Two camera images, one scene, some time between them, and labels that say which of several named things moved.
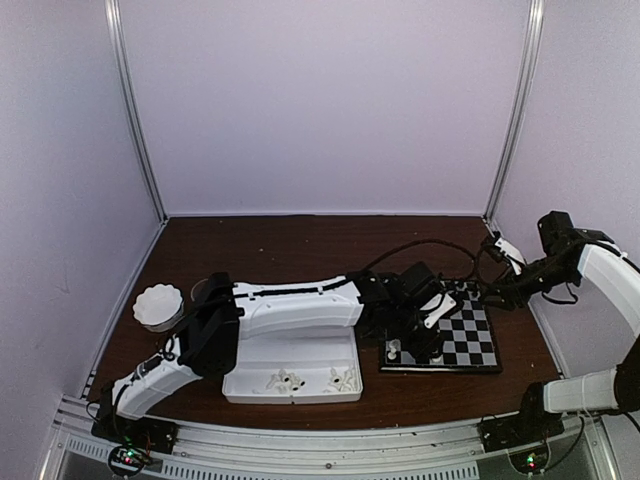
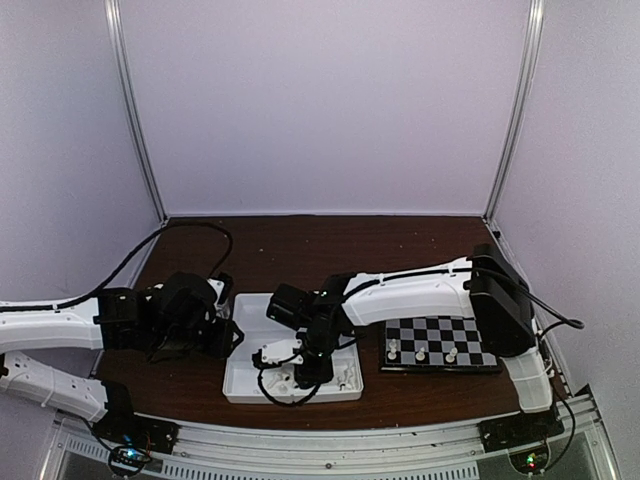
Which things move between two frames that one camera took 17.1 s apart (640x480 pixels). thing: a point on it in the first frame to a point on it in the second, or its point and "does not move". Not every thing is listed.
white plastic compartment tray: x=296 y=366 does not move
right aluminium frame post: x=535 y=28 does not move
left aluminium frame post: x=116 y=32 does not move
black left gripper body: x=419 y=348 to x=181 y=338
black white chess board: x=468 y=342 does not move
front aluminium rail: x=330 y=451 does not move
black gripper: x=513 y=253 to x=277 y=351
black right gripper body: x=554 y=275 to x=324 y=369
